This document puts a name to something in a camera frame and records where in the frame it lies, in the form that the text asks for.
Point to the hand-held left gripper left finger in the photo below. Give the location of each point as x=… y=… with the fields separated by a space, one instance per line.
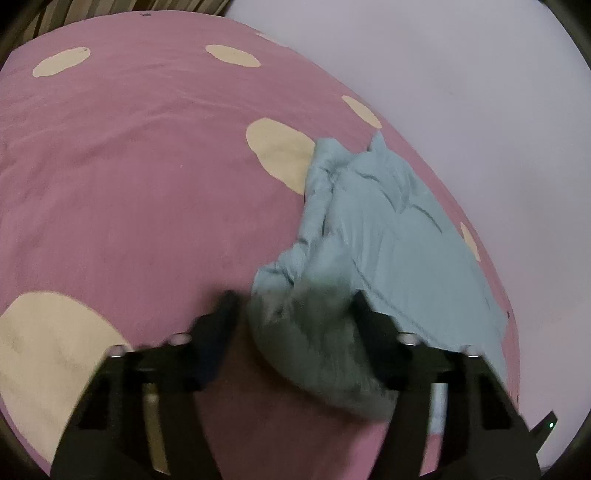
x=217 y=332

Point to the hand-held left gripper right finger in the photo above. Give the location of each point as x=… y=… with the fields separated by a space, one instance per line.
x=374 y=332

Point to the light blue puffer jacket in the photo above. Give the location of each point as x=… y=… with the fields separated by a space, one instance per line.
x=369 y=230

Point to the pink dotted bedsheet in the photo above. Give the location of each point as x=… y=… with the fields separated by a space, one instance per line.
x=138 y=184

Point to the striped padded headboard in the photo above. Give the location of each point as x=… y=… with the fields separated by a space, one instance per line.
x=92 y=8

